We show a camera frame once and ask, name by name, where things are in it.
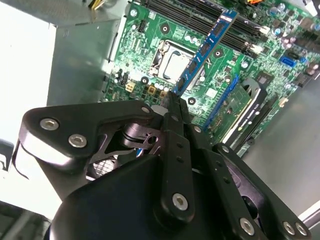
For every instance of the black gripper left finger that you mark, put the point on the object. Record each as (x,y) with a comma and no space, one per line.
(87,117)

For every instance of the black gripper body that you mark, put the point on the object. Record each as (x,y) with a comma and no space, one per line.
(112,212)

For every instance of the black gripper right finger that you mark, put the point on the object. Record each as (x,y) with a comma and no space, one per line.
(225,175)

